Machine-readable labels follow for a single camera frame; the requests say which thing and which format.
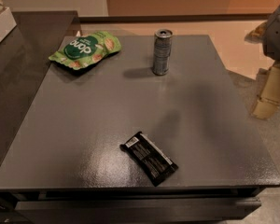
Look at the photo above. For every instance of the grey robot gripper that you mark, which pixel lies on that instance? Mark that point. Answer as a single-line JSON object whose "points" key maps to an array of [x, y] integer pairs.
{"points": [[277, 32]]}

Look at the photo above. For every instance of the silver blue redbull can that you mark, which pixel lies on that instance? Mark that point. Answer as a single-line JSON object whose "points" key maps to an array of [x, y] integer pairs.
{"points": [[162, 51]]}

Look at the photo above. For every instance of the black rxbar chocolate wrapper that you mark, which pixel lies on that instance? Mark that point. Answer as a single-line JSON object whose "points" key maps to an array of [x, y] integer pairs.
{"points": [[157, 166]]}

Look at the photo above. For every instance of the green snack chip bag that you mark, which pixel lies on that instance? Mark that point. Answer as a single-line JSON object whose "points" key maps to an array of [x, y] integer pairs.
{"points": [[87, 50]]}

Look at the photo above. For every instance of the white box at left edge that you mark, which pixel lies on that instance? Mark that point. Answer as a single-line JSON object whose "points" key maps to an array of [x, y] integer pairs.
{"points": [[7, 23]]}

